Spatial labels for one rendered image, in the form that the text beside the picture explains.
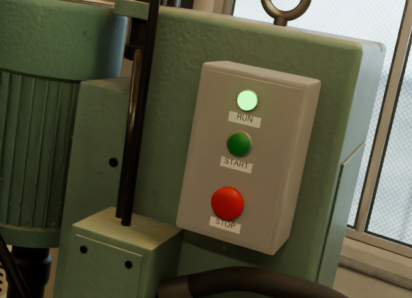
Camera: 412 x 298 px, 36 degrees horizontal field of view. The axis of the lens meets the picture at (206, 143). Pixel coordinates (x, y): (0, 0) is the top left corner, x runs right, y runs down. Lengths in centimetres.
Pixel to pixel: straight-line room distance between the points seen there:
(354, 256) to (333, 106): 153
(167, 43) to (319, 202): 22
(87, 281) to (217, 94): 23
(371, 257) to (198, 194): 154
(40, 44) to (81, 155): 14
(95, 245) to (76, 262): 3
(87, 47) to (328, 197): 34
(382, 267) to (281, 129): 157
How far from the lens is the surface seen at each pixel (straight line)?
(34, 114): 79
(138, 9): 76
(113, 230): 64
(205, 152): 59
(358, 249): 211
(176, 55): 66
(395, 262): 209
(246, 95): 56
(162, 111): 67
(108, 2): 228
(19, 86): 79
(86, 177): 77
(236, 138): 57
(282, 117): 56
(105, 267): 64
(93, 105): 75
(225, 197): 58
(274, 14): 73
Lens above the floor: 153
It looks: 12 degrees down
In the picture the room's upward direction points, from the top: 10 degrees clockwise
